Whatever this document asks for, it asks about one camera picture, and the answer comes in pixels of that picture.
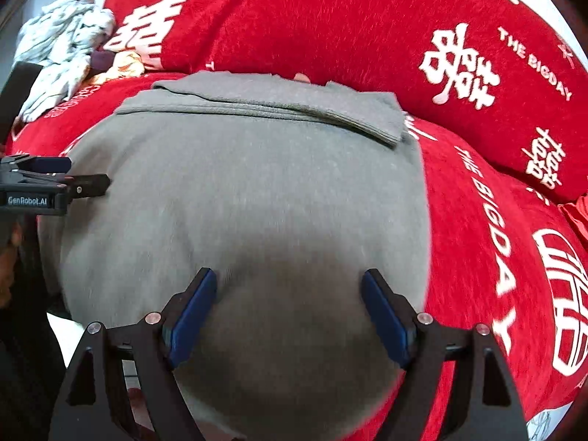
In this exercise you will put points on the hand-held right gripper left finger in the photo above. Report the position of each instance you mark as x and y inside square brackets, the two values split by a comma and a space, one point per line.
[190, 321]

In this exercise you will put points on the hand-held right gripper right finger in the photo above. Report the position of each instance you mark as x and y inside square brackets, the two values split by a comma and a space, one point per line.
[388, 321]

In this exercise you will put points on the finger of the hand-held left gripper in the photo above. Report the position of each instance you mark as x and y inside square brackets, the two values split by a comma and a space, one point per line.
[50, 164]
[89, 183]

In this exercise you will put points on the grey knit sweater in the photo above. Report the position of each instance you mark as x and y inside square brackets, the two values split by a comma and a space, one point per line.
[248, 202]

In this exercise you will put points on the person's left hand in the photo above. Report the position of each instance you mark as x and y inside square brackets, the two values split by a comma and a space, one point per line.
[8, 262]

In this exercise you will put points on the red printed sofa seat cover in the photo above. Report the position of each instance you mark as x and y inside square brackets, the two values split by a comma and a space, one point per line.
[482, 262]

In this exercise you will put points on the pale striped crumpled cloth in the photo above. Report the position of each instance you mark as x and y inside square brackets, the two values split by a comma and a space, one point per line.
[64, 50]

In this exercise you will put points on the dark maroon cloth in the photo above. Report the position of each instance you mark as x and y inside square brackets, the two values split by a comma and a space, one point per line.
[102, 60]

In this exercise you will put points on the orange crumpled cloth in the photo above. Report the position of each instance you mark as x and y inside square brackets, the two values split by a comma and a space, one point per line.
[126, 66]

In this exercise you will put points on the red embroidered cushion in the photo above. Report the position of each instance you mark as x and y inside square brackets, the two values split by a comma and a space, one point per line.
[578, 216]

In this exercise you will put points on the red printed sofa backrest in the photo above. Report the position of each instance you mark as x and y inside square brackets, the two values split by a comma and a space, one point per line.
[349, 32]

